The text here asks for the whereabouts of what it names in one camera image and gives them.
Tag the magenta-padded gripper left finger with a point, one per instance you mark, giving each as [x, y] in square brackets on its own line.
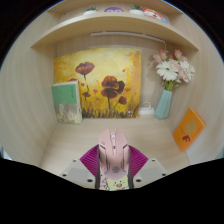
[78, 171]

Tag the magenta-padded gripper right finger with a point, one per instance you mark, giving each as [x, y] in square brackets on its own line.
[148, 170]

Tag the pink computer mouse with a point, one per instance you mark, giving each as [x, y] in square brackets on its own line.
[114, 153]

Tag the orange book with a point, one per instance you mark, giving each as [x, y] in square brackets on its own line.
[188, 130]

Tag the white power strip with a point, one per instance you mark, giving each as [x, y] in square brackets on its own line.
[146, 110]

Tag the teal faceted vase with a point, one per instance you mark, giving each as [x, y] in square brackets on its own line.
[163, 105]

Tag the green and beige book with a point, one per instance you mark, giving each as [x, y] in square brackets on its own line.
[66, 100]

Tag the pink and white flower bouquet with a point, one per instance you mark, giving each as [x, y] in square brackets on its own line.
[171, 68]

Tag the yellow poppy flower painting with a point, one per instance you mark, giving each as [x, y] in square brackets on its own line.
[100, 66]

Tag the white light bar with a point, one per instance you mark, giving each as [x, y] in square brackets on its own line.
[126, 35]

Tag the light wooden shelf board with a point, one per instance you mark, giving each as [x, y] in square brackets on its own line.
[113, 23]

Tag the orange and white toy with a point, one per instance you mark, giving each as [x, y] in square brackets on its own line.
[153, 14]

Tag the small potted plant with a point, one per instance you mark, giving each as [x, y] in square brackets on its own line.
[136, 10]
[90, 11]

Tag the purple round ornament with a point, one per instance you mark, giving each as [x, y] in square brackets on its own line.
[114, 10]

